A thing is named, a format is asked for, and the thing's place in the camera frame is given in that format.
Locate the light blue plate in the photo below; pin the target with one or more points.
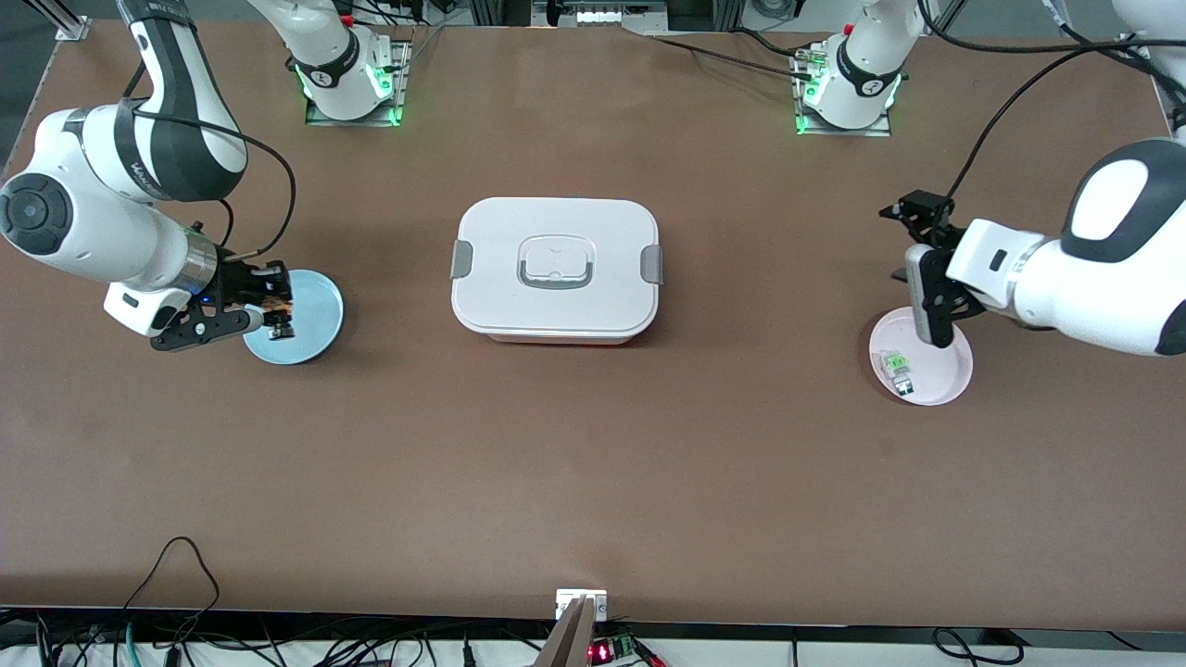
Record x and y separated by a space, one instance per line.
315 333

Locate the orange black switch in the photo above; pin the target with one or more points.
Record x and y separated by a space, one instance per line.
281 324

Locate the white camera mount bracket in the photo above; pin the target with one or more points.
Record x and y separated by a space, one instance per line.
567 600

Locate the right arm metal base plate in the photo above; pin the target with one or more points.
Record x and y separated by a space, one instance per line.
400 74

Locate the pink plate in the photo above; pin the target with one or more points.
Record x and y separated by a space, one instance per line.
945 375

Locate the aluminium corner bracket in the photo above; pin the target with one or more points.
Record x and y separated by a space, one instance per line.
67 28

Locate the grey camera post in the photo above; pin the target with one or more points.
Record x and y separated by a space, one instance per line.
567 639

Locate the white lidded container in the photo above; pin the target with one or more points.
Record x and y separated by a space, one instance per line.
556 306

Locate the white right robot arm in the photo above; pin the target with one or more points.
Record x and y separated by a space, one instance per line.
93 232

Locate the green clear switch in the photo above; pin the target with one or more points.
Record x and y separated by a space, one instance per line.
898 372

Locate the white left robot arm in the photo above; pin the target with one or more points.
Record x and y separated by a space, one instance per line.
1093 278

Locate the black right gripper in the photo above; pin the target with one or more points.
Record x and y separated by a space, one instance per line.
235 283

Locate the circuit board with red light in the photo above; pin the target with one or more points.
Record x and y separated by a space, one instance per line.
611 648

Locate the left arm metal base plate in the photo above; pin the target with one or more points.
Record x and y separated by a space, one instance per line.
806 125

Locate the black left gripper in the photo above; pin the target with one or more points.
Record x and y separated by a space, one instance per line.
927 222

